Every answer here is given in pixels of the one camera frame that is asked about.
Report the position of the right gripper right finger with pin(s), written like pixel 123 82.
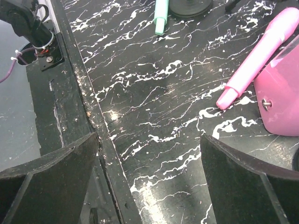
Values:
pixel 246 190

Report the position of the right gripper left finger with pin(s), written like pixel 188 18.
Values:
pixel 50 189

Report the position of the round base stand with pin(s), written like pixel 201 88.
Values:
pixel 190 8

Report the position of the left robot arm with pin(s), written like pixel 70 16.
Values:
pixel 28 20

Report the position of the pink metronome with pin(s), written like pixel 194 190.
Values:
pixel 277 92

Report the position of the pink microphone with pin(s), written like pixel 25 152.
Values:
pixel 276 33

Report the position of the teal green microphone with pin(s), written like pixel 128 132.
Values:
pixel 160 16

